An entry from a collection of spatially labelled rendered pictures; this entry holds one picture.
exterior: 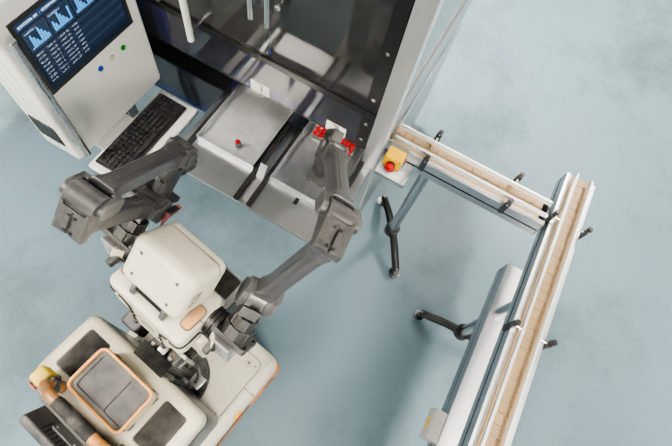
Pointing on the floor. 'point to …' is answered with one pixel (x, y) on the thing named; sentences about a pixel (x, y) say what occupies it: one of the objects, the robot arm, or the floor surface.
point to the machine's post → (411, 51)
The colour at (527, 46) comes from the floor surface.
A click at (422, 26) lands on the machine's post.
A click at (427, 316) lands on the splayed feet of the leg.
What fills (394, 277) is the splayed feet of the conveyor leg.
